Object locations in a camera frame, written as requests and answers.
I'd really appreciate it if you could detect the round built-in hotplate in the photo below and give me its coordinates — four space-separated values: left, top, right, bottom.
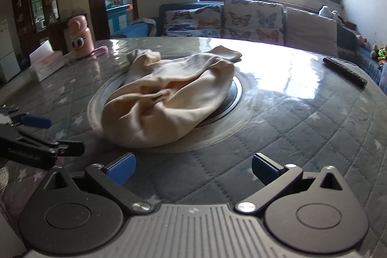
87 72 243 138

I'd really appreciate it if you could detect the wide butterfly print cushion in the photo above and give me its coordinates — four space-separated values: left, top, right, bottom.
163 5 223 38

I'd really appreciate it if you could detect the dark wooden display cabinet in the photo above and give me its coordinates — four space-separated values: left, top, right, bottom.
11 0 71 56

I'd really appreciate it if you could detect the black remote control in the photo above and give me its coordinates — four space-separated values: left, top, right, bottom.
323 57 368 90

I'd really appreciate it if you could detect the plain beige cushion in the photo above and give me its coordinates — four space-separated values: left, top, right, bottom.
285 7 338 57

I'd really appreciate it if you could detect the blue blanket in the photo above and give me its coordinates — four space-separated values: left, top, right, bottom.
110 18 158 38

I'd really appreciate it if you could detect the green plush toy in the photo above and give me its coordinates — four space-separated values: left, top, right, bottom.
370 45 387 63

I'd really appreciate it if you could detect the tall butterfly print cushion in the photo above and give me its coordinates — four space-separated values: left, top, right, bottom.
222 0 286 45

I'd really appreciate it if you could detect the beige garment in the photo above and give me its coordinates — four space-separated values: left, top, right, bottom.
101 45 243 150

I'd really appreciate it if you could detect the pink cartoon water bottle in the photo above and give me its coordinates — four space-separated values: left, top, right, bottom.
67 15 95 59

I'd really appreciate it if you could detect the white refrigerator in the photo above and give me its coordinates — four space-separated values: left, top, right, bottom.
0 19 22 83

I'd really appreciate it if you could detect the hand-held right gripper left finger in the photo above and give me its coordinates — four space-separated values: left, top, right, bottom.
39 153 152 214

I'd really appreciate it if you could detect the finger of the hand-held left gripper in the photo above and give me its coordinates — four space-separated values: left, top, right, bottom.
0 105 52 128
0 126 85 170

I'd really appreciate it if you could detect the white plush toy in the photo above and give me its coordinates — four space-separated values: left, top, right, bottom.
319 6 343 24

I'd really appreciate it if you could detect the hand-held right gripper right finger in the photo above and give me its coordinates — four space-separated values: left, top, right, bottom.
237 153 346 214

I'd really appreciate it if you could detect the blue cabinet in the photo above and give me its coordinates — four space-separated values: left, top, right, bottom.
106 4 132 35

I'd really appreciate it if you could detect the white tissue box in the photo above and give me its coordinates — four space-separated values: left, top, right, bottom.
29 40 65 82

